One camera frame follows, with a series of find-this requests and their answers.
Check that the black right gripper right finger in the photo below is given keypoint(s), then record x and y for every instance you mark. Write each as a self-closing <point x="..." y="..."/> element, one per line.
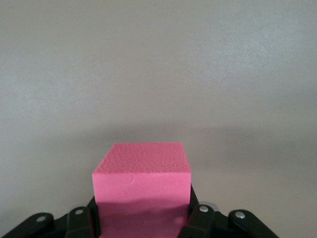
<point x="203" y="223"/>

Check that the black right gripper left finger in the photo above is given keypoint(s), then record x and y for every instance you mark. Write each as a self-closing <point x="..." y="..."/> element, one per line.
<point x="76" y="223"/>

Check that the dark pink foam cube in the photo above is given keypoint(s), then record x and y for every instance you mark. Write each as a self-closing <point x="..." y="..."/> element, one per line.
<point x="141" y="173"/>

